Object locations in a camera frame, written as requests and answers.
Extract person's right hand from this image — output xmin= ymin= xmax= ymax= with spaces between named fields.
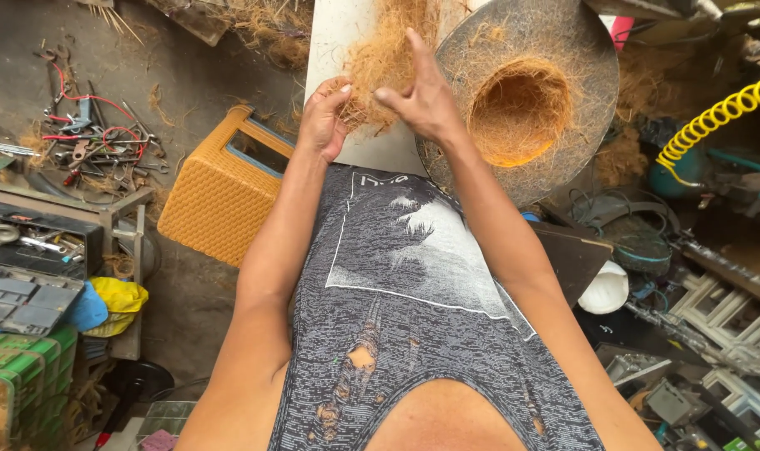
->
xmin=374 ymin=26 xmax=470 ymax=144

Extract person's left hand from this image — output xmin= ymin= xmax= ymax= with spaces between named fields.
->
xmin=297 ymin=76 xmax=356 ymax=165

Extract brown coconut fibre clump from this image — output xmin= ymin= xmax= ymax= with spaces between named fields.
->
xmin=335 ymin=0 xmax=444 ymax=135

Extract white board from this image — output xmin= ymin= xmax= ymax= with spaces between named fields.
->
xmin=304 ymin=0 xmax=481 ymax=178

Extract heap of loose coconut fibre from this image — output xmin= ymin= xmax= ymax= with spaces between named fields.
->
xmin=220 ymin=0 xmax=316 ymax=71
xmin=594 ymin=124 xmax=651 ymax=189

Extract orange woven plastic stool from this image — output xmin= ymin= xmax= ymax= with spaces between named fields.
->
xmin=157 ymin=104 xmax=297 ymax=269

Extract orange coir bowl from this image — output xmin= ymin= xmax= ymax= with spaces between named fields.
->
xmin=466 ymin=56 xmax=575 ymax=169

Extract round grey metal mould disc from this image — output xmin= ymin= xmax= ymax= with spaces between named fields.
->
xmin=416 ymin=0 xmax=620 ymax=209

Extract grey printed sleeveless shirt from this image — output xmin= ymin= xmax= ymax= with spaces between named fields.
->
xmin=267 ymin=164 xmax=606 ymax=451

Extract heap of hand tools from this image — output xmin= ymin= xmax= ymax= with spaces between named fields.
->
xmin=32 ymin=43 xmax=171 ymax=196

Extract grey metal stand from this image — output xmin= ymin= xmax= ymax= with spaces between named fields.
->
xmin=0 ymin=180 xmax=157 ymax=362

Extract dark brown board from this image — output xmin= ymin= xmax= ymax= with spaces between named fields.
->
xmin=529 ymin=220 xmax=614 ymax=309

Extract blue cloth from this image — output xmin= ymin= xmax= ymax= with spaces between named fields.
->
xmin=63 ymin=280 xmax=109 ymax=333

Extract white plastic bowl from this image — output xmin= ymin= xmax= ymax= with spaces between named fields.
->
xmin=578 ymin=260 xmax=630 ymax=316

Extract black open tool box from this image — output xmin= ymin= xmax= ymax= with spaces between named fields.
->
xmin=0 ymin=200 xmax=105 ymax=283

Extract black round disc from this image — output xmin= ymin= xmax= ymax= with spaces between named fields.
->
xmin=100 ymin=359 xmax=176 ymax=403

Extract teal compressor tank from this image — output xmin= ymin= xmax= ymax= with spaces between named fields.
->
xmin=645 ymin=147 xmax=760 ymax=203

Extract grey tool box tray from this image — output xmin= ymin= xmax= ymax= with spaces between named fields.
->
xmin=0 ymin=262 xmax=86 ymax=337

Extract pink cloth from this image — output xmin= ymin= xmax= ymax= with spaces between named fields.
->
xmin=139 ymin=428 xmax=179 ymax=451

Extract stack of green plastic crates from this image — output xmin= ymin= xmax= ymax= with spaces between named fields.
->
xmin=0 ymin=324 xmax=80 ymax=451

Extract heap of grey metal boxes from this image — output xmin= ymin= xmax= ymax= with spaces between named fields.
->
xmin=604 ymin=351 xmax=714 ymax=429

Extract white lattice frames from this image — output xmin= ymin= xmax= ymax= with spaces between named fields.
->
xmin=667 ymin=269 xmax=760 ymax=442

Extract yellow coiled air hose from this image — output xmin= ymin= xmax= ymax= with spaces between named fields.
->
xmin=654 ymin=70 xmax=760 ymax=189

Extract red handled tool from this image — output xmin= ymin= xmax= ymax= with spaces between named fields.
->
xmin=93 ymin=401 xmax=125 ymax=451

